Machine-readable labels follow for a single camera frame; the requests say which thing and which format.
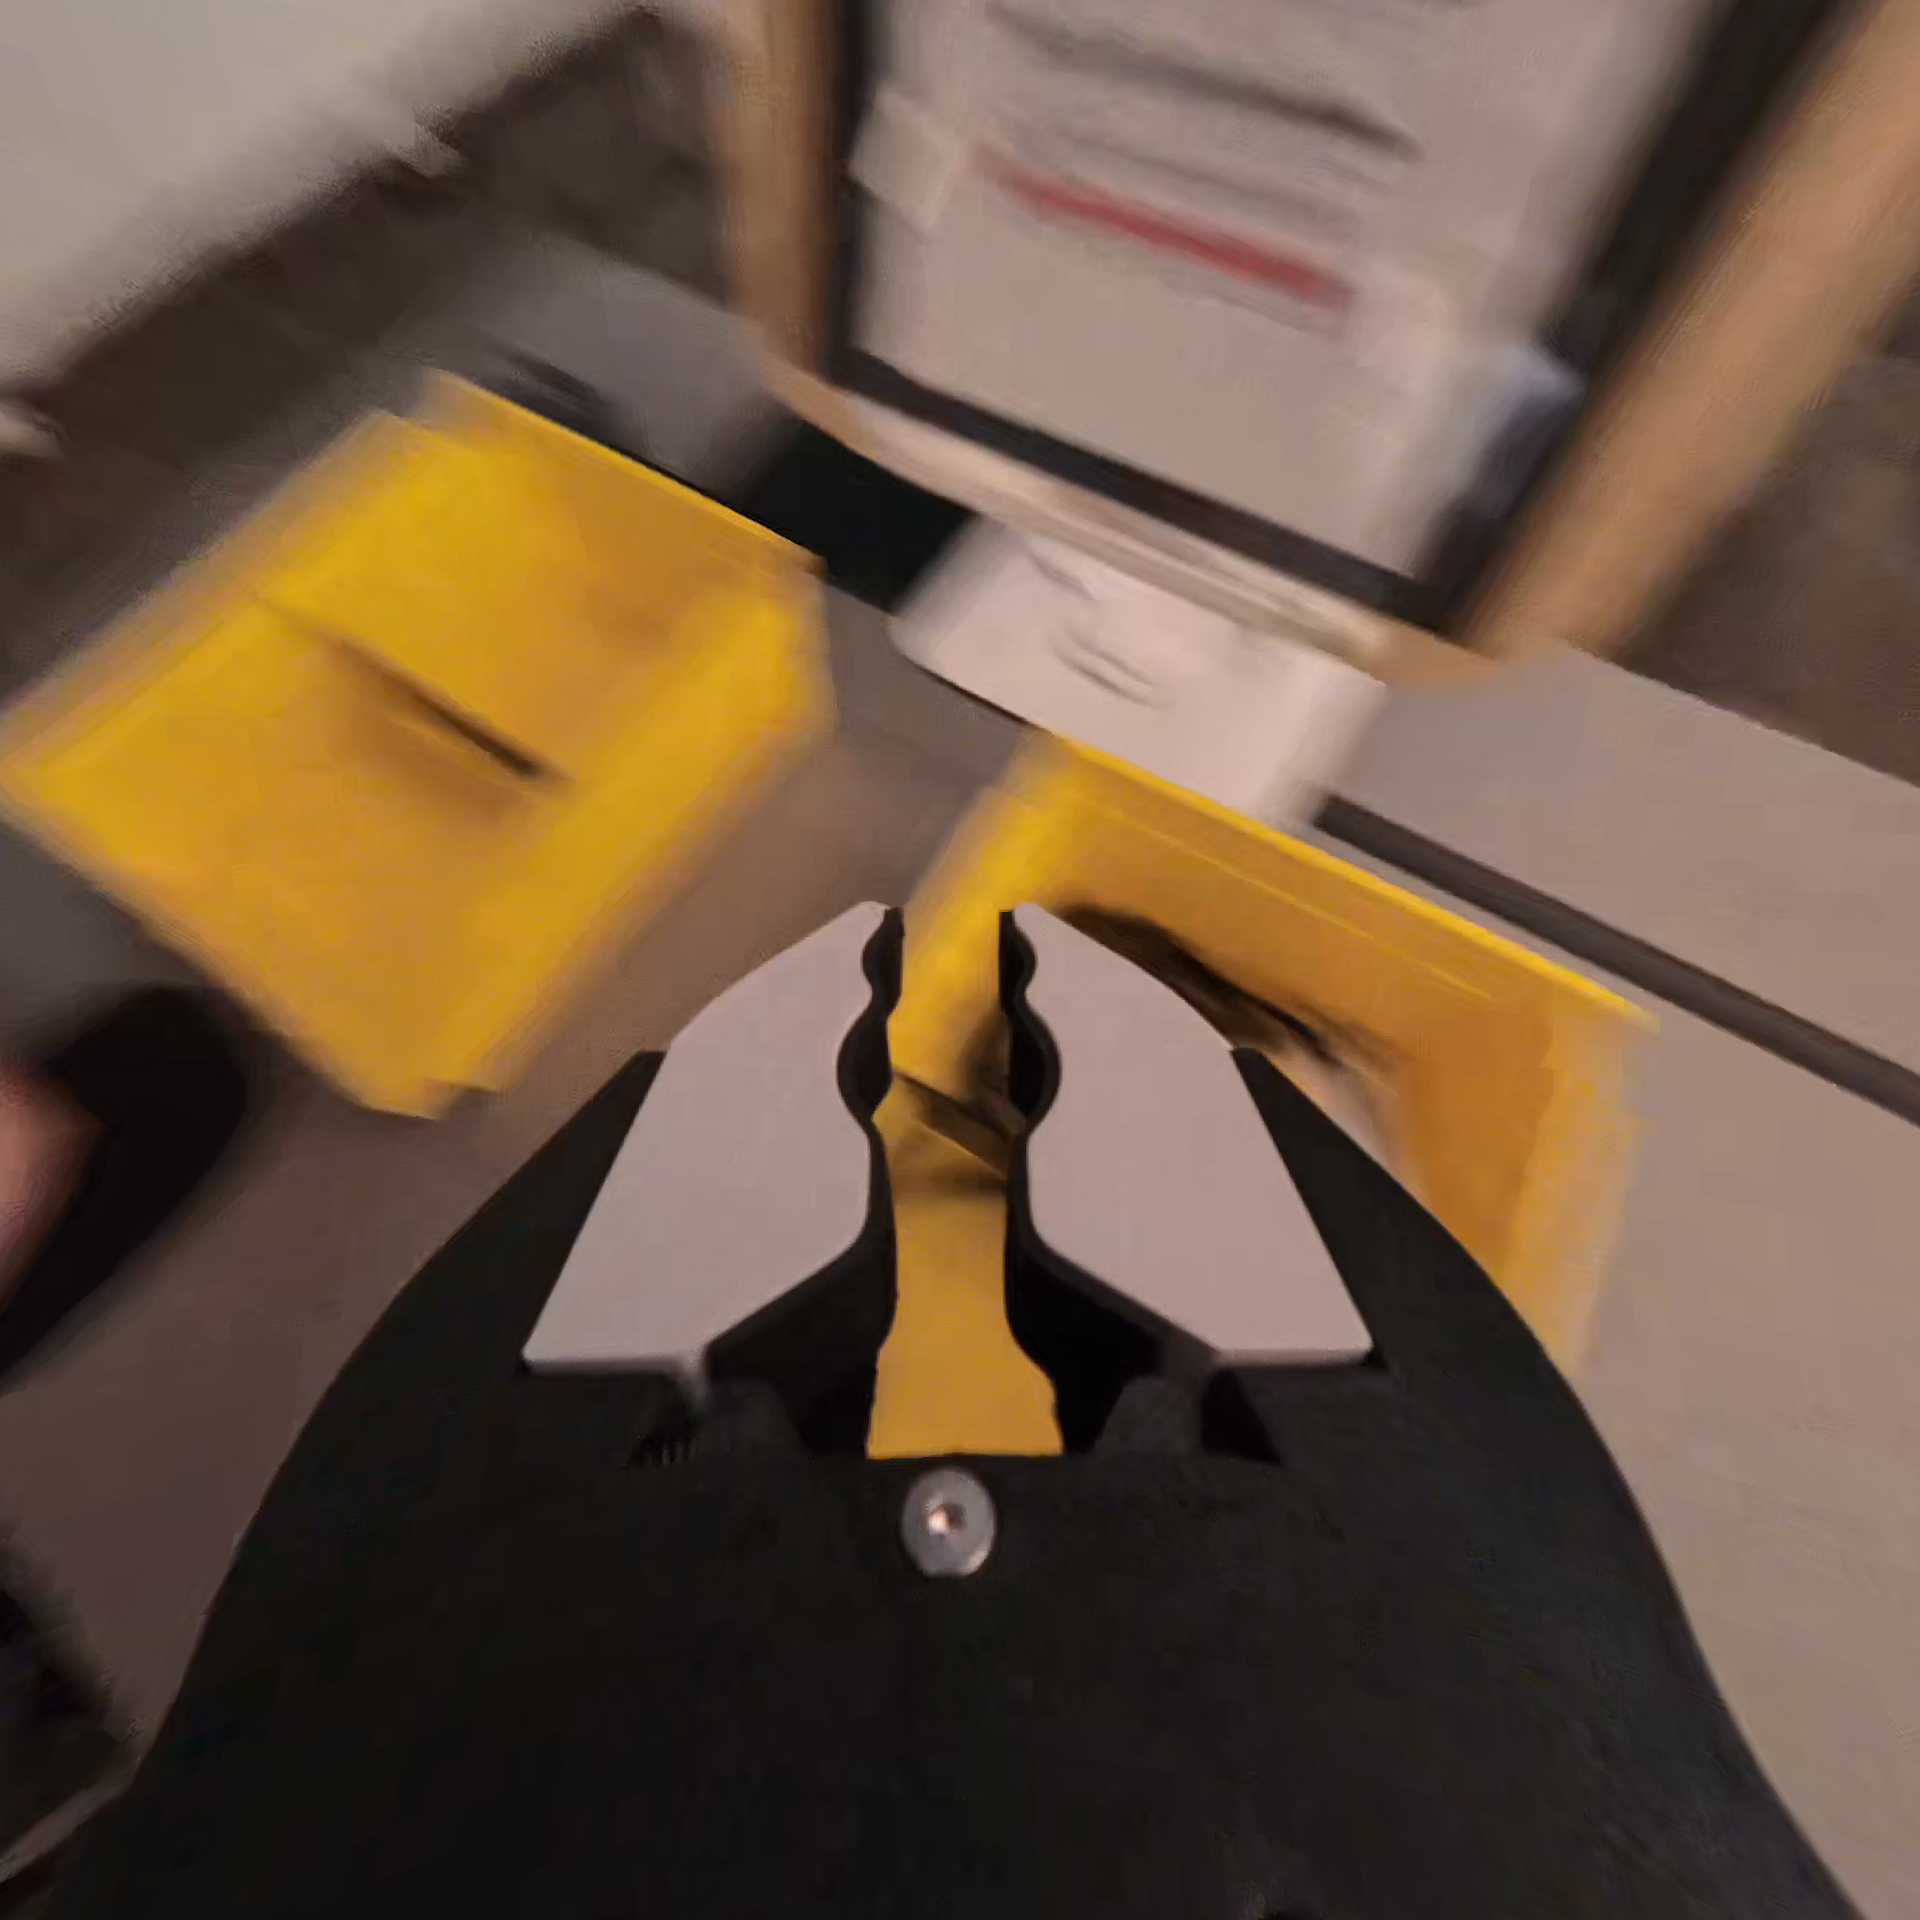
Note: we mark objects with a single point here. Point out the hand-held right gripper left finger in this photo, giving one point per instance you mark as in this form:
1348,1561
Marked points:
721,1184

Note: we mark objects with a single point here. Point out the black bin divider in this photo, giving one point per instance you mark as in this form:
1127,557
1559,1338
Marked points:
451,720
1215,983

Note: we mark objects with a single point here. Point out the laminated instruction sheet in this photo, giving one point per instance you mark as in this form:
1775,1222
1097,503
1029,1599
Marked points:
1201,421

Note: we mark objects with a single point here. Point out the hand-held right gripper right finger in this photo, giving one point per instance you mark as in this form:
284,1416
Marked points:
1185,1201

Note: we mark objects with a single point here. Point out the wooden document stand white base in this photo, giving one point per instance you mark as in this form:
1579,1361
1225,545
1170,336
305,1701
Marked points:
1140,662

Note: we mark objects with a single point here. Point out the yellow plastic bin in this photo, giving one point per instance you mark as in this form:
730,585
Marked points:
961,1350
300,869

